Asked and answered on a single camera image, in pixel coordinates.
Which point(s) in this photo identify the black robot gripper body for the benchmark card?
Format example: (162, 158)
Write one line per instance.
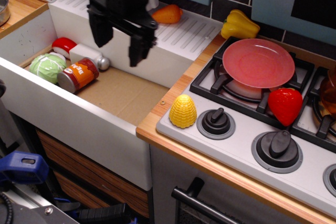
(128, 16)

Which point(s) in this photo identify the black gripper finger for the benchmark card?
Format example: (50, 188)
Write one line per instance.
(140, 47)
(101, 29)

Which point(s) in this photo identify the yellow toy corn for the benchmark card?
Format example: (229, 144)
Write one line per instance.
(183, 112)

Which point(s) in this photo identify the pink plastic plate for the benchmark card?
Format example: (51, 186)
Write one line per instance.
(258, 63)

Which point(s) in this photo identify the white salt shaker bottle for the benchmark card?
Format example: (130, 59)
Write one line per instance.
(81, 51)

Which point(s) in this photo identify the red white toy mushroom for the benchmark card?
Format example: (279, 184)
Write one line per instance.
(63, 46)

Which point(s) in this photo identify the orange toy carrot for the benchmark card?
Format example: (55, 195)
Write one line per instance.
(169, 14)

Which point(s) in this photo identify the orange toy soup can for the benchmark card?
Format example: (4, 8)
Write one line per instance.
(78, 75)

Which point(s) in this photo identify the green toy cabbage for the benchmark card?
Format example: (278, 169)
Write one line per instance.
(47, 66)

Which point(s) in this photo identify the white toy sink basin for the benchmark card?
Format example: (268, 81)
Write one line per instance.
(99, 121)

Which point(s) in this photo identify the silver metal pot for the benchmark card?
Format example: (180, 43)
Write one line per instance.
(5, 12)

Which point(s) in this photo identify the yellow toy bell pepper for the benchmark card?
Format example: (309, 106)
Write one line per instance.
(238, 25)

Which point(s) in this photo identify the left black stove knob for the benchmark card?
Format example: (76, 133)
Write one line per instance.
(216, 124)

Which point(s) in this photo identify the black stove knob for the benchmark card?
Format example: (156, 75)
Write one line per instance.
(216, 124)
(329, 179)
(277, 152)

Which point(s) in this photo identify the grey stove top panel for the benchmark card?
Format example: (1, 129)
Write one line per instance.
(305, 184)

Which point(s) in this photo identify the left black burner grate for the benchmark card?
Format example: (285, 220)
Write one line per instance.
(215, 84)

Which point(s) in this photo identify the black burner grate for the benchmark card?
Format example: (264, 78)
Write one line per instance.
(215, 84)
(313, 124)

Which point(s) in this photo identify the red toy strawberry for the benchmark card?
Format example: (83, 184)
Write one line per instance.
(285, 104)

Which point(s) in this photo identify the middle black stove knob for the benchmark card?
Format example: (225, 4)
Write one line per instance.
(277, 152)

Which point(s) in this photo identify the amber glass pot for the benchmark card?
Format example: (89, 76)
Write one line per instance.
(327, 92)

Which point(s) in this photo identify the right black burner grate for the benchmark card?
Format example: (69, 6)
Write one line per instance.
(313, 124)

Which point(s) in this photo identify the right black stove knob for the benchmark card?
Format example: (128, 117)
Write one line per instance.
(329, 179)

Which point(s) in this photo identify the black oven door handle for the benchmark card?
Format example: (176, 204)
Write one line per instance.
(190, 209)

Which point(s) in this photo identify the blue clamp handle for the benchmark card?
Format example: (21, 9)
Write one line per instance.
(23, 168)

